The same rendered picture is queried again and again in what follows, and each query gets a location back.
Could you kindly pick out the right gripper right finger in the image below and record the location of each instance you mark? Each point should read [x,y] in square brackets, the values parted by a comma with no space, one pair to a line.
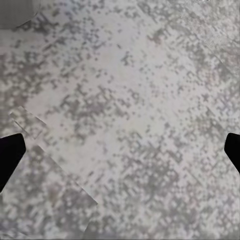
[232,149]

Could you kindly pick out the pot plant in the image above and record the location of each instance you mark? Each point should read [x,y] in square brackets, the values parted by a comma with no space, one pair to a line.
[15,13]

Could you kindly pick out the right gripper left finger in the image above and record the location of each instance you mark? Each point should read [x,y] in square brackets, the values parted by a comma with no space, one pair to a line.
[12,149]

